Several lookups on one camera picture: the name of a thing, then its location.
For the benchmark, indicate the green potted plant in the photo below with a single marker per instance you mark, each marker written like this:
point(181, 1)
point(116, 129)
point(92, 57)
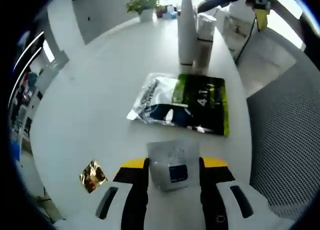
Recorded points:
point(145, 4)

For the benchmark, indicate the silver blue packet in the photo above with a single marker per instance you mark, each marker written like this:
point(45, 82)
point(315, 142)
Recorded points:
point(155, 102)

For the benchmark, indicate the gold foil packet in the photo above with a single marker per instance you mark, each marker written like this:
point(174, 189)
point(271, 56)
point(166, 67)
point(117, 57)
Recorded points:
point(93, 176)

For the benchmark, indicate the small clear sachet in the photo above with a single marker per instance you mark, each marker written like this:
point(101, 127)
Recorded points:
point(172, 165)

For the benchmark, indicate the beige skincare tube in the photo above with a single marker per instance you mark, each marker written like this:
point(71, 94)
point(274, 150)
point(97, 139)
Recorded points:
point(186, 34)

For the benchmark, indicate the green black packet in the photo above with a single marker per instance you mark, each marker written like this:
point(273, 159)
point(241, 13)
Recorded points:
point(202, 107)

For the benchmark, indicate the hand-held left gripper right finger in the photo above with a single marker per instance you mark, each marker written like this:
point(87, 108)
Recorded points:
point(212, 202)

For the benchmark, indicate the grey mesh office chair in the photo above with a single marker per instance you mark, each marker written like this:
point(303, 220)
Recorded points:
point(287, 139)

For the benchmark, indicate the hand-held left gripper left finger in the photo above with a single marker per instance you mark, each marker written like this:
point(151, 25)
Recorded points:
point(135, 202)

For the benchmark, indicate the small white skincare bottle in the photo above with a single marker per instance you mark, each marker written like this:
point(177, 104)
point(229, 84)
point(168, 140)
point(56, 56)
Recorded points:
point(206, 39)

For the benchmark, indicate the small red pot plant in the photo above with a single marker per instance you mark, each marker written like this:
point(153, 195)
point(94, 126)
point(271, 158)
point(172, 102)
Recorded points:
point(161, 12)

